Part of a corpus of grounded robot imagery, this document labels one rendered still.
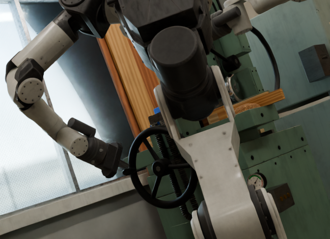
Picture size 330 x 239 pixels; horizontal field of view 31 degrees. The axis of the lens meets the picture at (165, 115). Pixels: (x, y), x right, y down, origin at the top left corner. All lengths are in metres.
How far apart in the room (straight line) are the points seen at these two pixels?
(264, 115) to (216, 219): 0.83
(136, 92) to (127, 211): 0.78
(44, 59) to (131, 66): 2.28
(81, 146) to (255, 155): 0.64
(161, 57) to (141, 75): 2.71
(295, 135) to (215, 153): 1.09
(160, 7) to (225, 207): 0.52
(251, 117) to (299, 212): 0.47
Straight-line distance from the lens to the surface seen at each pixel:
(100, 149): 1.92
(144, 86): 3.96
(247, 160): 2.07
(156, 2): 1.50
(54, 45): 1.71
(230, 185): 1.39
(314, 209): 2.43
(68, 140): 1.84
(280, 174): 2.26
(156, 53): 1.34
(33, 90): 1.71
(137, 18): 1.50
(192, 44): 1.33
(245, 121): 2.04
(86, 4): 1.67
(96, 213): 3.61
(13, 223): 3.21
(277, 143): 2.31
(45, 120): 1.80
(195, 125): 2.14
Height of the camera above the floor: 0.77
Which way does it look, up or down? 6 degrees up
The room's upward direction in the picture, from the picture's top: 19 degrees counter-clockwise
